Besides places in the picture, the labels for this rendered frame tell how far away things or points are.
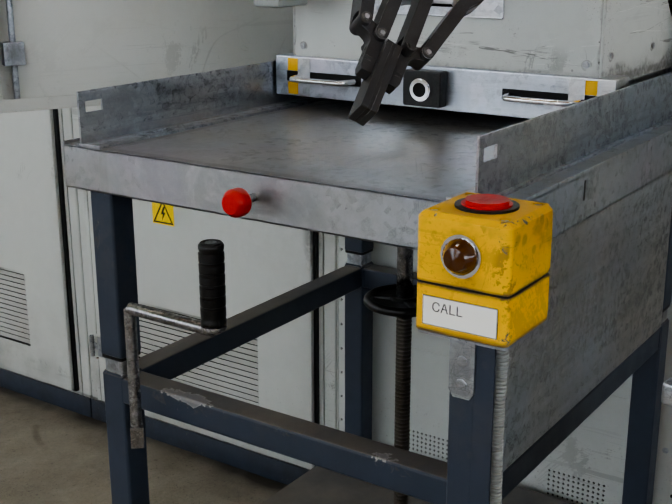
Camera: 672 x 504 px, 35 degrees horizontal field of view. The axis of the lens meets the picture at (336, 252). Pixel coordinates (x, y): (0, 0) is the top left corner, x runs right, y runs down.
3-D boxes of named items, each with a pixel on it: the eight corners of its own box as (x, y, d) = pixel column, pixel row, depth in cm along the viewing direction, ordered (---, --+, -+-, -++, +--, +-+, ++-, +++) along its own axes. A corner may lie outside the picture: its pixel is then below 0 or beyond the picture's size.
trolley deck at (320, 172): (504, 266, 104) (507, 206, 102) (65, 186, 138) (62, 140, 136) (703, 153, 158) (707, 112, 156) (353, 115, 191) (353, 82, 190)
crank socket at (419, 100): (437, 109, 147) (438, 72, 145) (400, 105, 150) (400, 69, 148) (447, 106, 149) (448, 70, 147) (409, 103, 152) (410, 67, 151)
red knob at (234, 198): (240, 221, 116) (240, 192, 115) (218, 217, 118) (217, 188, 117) (266, 212, 120) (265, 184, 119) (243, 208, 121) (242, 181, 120)
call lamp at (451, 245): (472, 286, 78) (474, 242, 77) (431, 278, 80) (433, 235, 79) (481, 281, 79) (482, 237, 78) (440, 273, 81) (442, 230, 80)
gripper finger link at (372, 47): (390, 27, 91) (360, 10, 90) (372, 73, 89) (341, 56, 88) (383, 35, 92) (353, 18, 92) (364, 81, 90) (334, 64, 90)
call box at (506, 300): (505, 354, 80) (511, 222, 77) (413, 333, 84) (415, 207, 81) (548, 323, 86) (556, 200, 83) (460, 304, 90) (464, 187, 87)
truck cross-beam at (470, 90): (612, 127, 136) (616, 80, 134) (276, 93, 165) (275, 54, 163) (626, 121, 140) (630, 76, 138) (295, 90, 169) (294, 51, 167)
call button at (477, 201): (498, 228, 80) (499, 207, 79) (451, 220, 82) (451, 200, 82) (521, 217, 83) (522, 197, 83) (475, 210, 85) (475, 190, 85)
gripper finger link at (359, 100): (395, 42, 90) (387, 38, 90) (369, 108, 87) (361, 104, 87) (380, 58, 93) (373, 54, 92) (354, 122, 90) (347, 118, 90)
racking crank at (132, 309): (122, 447, 138) (108, 224, 130) (139, 438, 141) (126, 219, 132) (220, 484, 129) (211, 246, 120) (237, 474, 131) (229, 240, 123)
